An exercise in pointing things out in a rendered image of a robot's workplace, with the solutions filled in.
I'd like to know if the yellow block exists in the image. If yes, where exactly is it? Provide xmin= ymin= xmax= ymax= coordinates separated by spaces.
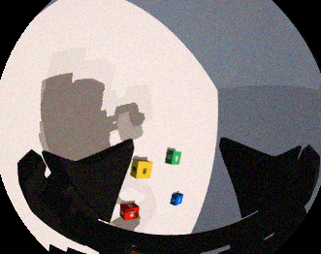
xmin=130 ymin=159 xmax=152 ymax=179

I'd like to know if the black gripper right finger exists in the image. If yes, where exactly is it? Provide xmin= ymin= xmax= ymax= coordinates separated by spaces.
xmin=219 ymin=138 xmax=301 ymax=217

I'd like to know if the red block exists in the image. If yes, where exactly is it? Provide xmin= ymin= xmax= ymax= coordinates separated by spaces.
xmin=119 ymin=202 xmax=140 ymax=221

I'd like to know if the green block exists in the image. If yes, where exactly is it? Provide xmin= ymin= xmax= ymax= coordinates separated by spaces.
xmin=165 ymin=150 xmax=180 ymax=166

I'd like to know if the blue block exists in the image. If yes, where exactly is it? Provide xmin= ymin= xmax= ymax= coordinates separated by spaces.
xmin=171 ymin=193 xmax=184 ymax=206

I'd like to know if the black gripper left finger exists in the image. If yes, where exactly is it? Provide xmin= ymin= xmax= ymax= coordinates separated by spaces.
xmin=42 ymin=139 xmax=134 ymax=224

